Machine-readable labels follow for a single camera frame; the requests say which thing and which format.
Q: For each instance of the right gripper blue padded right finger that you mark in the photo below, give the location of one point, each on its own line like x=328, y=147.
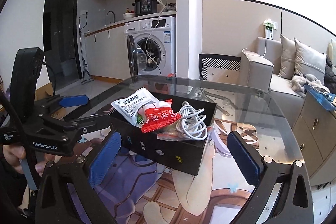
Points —
x=246, y=157

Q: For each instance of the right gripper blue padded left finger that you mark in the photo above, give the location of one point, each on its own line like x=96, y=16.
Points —
x=101, y=163

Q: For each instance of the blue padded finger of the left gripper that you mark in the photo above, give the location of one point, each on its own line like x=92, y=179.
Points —
x=73, y=101
x=91, y=123

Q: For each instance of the white printed packet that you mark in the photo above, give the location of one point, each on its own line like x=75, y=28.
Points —
x=128, y=107

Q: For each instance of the red and white packet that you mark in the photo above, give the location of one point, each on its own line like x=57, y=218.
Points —
x=158, y=115

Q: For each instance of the left hand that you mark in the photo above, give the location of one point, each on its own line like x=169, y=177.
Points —
x=14, y=154

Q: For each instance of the floor mop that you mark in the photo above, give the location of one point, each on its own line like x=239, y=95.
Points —
x=86, y=76

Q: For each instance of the black cardboard box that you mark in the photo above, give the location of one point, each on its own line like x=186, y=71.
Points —
x=182, y=155

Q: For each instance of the beige side cabinet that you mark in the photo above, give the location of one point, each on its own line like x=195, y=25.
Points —
x=314, y=131

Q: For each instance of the clear zip bag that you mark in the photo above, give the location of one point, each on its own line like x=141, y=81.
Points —
x=173, y=135

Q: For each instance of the white washing machine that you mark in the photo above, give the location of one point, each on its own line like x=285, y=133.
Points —
x=151, y=46

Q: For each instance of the kitchen faucet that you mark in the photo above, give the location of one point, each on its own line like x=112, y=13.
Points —
x=110, y=17

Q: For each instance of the grey sofa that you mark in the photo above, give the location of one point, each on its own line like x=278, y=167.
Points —
x=275, y=67

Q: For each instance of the grey fluffy cloth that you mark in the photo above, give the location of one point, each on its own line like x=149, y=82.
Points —
x=299, y=81

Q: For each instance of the white bowl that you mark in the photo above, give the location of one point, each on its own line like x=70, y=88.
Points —
x=128, y=15

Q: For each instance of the blue mat on cabinet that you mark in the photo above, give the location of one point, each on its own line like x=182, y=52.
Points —
x=326, y=100

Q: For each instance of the grey cushion left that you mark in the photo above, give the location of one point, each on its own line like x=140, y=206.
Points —
x=288, y=51

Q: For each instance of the grey cushion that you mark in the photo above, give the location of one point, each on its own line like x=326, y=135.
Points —
x=288, y=51
x=309, y=61

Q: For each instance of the black jacket on sofa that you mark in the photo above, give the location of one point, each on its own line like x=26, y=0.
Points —
x=330, y=77

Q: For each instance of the black pressure cooker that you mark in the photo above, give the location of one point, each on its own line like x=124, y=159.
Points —
x=144, y=7

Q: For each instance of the grey cushion right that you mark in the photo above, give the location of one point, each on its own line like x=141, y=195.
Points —
x=309, y=61

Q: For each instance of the white wall socket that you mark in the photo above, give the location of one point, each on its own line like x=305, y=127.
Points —
x=269, y=27

